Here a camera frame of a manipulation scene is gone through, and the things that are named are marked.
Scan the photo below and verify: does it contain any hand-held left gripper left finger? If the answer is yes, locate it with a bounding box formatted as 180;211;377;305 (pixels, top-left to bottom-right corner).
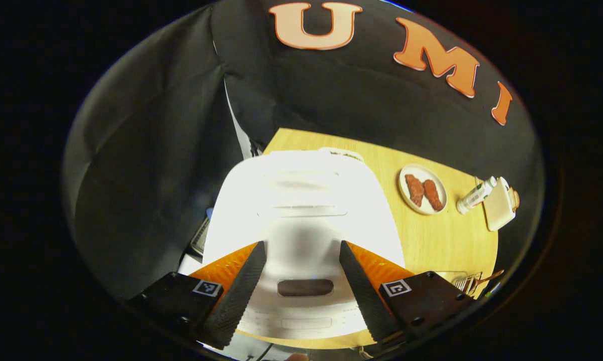
128;241;267;350

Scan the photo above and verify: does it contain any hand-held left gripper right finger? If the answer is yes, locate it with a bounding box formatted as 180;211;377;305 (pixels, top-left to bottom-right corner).
339;240;475;344

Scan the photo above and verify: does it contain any metal chopstick holder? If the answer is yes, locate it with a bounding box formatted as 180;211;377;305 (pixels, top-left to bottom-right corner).
452;271;484;295

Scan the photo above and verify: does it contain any white rice cooker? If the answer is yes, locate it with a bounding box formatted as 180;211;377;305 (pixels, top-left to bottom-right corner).
203;149;406;341

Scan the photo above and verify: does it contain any white round plate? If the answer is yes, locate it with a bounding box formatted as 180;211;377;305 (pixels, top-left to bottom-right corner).
398;164;448;216

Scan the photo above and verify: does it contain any red-brown meat piece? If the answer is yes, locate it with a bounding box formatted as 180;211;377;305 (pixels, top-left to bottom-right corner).
405;174;426;207
424;179;444;211

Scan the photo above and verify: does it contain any small white sauce dish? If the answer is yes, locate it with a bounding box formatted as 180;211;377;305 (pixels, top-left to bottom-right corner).
319;147;364;162

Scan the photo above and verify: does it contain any white bottle green label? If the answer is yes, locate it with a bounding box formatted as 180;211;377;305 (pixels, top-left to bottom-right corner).
456;176;497;215

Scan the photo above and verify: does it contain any white toaster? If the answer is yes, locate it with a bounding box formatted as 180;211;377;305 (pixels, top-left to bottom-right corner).
483;176;520;232

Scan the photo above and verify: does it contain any black backdrop cloth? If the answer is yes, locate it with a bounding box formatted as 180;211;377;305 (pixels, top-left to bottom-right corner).
63;0;545;301

